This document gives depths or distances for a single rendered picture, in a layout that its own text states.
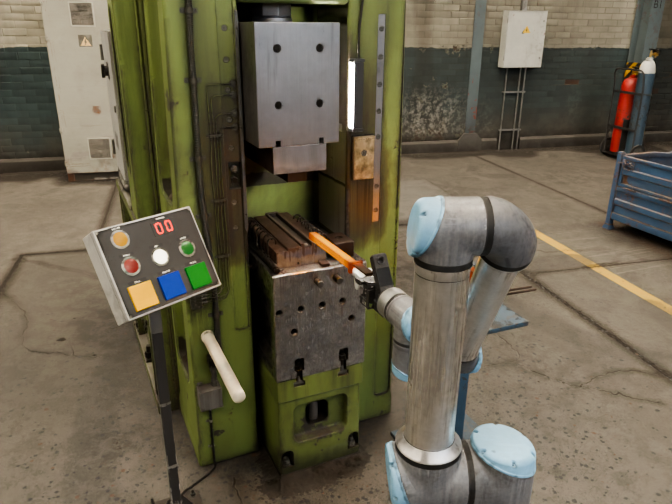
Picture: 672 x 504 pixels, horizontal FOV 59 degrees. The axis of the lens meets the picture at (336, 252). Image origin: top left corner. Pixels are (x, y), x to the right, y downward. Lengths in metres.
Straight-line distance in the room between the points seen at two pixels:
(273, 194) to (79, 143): 5.12
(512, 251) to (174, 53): 1.33
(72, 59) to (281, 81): 5.54
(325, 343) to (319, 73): 1.01
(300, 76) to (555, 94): 7.91
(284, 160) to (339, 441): 1.24
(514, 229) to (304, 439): 1.63
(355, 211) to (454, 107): 6.64
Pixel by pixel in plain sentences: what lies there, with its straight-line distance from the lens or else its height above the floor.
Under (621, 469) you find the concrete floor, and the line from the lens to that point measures 2.94.
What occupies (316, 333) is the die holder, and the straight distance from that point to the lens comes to 2.30.
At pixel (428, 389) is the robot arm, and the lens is 1.28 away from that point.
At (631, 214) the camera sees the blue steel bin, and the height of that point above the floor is 0.20.
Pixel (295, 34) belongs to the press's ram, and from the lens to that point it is 2.05.
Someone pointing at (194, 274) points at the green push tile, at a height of 1.02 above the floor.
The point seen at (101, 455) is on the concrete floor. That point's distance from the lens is 2.91.
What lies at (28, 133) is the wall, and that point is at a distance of 8.29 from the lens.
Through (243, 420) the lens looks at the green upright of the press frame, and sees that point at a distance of 2.64.
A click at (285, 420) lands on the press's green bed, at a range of 2.46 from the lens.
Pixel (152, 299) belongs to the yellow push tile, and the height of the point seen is 0.99.
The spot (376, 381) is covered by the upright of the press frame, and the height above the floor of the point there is 0.20.
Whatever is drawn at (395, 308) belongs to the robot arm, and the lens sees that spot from 1.58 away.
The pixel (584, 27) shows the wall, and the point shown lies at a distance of 9.91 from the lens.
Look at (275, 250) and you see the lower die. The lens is 2.19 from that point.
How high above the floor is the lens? 1.76
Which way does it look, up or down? 21 degrees down
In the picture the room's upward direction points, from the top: straight up
